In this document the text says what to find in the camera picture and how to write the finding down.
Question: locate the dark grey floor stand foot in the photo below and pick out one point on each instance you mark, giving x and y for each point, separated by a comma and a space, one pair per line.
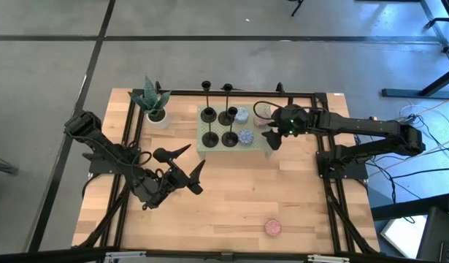
1, 167

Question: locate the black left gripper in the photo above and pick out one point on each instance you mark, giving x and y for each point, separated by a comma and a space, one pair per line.
175, 179

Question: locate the green snake plant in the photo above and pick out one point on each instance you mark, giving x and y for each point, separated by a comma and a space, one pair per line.
150, 98

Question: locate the white flat board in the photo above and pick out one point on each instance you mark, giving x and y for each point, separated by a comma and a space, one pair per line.
404, 235

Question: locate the green perforated metal shelf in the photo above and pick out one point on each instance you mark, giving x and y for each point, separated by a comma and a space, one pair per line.
219, 129

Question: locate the yellow power strip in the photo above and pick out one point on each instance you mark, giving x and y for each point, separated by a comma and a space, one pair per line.
374, 119

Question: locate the white round plant pot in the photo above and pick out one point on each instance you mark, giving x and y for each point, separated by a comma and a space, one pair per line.
159, 124

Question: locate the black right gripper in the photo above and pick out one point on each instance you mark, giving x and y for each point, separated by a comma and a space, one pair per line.
293, 117

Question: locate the black aluminium table frame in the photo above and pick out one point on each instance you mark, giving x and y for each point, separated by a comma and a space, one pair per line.
246, 93

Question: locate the light blue patterned candle tin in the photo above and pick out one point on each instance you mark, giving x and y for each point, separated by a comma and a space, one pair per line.
241, 115

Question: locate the black floor beam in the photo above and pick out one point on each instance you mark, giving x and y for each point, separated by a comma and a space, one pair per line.
410, 208

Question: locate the black crossbar silver brackets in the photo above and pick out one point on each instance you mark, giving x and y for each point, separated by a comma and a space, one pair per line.
224, 256

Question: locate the black tripod leg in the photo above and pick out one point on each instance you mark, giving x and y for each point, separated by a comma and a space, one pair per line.
297, 8

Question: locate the black metal candlestick holder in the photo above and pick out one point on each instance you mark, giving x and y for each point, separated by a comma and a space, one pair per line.
229, 140
222, 120
203, 118
210, 140

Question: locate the pink patterned candle tin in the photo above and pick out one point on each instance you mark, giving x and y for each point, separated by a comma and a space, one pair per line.
272, 227

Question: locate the maroon white patterned candle tin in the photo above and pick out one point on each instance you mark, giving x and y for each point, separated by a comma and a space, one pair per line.
261, 118

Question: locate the black desk leg frame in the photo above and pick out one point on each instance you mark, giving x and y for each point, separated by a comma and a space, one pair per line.
403, 93

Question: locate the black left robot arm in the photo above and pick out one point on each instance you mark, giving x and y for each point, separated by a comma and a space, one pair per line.
100, 142

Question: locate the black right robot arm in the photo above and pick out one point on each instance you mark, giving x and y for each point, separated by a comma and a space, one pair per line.
363, 126

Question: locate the dark blue white candle tin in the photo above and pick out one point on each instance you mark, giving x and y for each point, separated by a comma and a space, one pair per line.
246, 137

